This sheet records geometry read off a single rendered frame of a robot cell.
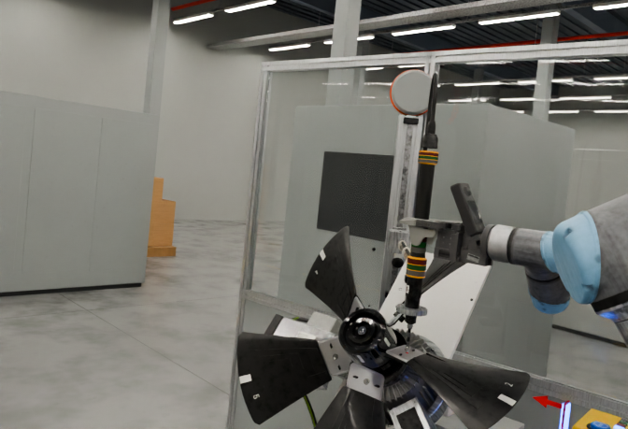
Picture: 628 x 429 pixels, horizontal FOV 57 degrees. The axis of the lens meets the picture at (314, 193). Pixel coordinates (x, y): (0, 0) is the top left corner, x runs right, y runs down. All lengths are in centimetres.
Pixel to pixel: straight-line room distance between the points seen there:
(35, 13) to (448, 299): 1262
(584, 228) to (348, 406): 70
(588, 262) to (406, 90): 129
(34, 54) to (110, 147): 700
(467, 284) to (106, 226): 557
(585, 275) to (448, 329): 84
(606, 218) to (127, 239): 642
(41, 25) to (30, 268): 790
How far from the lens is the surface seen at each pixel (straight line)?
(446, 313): 167
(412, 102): 202
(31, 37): 1362
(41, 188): 657
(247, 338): 153
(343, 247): 156
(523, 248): 119
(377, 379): 140
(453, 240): 125
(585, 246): 85
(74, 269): 683
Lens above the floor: 158
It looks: 2 degrees down
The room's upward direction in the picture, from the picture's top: 6 degrees clockwise
